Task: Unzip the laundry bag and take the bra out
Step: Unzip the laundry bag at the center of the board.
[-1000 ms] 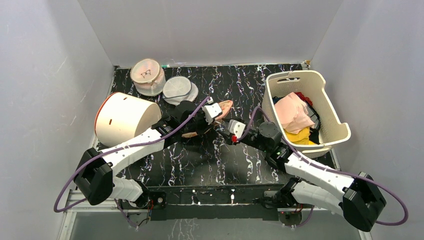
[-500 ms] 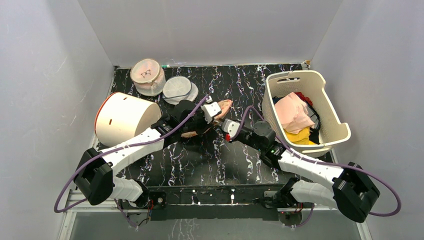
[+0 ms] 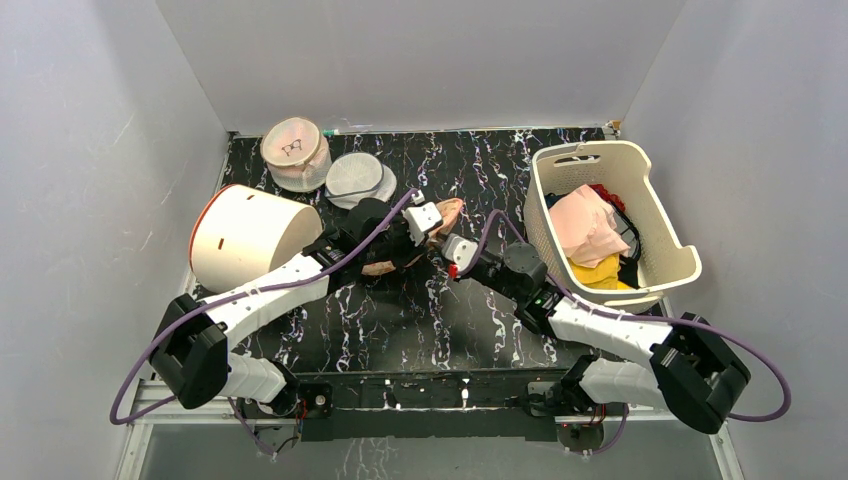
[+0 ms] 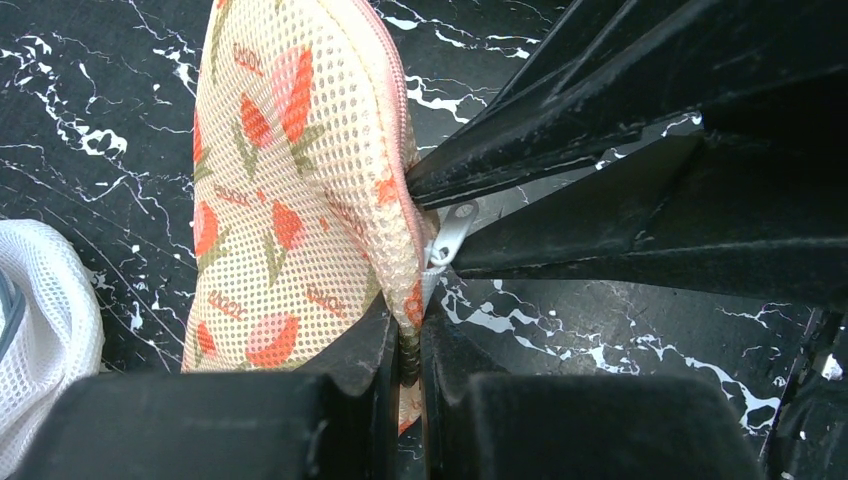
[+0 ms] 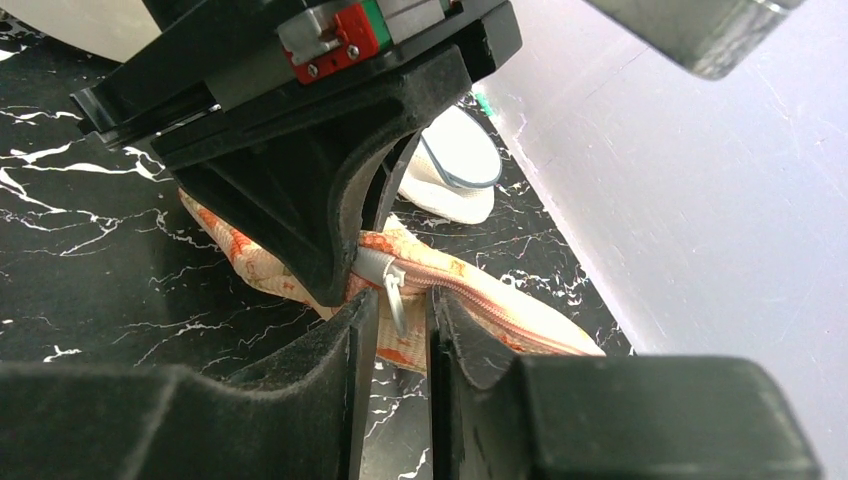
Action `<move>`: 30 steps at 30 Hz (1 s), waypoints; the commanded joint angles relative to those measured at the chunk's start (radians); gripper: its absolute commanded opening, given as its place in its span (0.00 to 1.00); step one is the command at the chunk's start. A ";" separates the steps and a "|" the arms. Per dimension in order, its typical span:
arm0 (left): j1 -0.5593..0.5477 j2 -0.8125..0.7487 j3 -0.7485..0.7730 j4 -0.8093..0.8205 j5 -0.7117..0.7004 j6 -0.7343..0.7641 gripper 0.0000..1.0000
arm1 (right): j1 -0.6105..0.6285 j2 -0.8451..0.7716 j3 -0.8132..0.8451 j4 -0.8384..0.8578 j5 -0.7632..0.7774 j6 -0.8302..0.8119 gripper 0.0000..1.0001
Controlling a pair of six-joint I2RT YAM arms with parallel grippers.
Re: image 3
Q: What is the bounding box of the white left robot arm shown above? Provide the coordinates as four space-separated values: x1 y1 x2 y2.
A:
146 195 443 416

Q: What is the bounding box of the red lace garment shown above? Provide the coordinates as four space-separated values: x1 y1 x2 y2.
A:
590 184 626 213

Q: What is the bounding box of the pink round mesh laundry bag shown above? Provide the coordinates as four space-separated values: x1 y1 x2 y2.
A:
260 117 332 193

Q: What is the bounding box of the white round mesh laundry bag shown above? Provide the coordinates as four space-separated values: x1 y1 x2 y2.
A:
324 152 397 210

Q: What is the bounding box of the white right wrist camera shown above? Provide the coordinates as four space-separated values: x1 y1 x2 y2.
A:
440 234 479 279

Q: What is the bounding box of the grey black garment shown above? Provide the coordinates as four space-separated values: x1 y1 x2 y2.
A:
610 203 642 289

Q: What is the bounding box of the peach patterned mesh laundry bag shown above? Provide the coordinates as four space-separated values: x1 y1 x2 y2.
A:
361 197 464 277

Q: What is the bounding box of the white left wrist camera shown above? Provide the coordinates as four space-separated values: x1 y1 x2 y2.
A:
402 191 443 246

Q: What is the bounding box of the cream plastic laundry basket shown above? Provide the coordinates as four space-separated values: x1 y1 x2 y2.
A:
523 140 702 313

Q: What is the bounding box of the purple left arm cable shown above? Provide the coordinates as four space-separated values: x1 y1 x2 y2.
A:
109 188 422 426

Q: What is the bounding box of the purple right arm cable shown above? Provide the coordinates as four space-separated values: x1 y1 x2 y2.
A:
476 209 792 424

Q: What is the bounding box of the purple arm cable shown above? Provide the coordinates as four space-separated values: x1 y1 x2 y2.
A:
109 188 422 426
476 209 792 424

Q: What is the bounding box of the cream cylindrical bin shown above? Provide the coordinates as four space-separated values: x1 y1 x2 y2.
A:
188 184 323 293

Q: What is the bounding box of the pink garment in basket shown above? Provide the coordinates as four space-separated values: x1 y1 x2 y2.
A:
548 184 630 268

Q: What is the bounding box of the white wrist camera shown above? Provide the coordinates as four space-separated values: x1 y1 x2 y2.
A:
402 191 443 246
440 234 479 279

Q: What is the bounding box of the dark blue garment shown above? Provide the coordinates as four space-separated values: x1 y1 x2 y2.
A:
544 194 564 209

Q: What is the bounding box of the yellow garment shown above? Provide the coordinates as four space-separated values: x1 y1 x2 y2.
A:
568 254 628 290

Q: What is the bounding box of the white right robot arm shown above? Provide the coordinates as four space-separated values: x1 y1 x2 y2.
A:
440 235 751 434

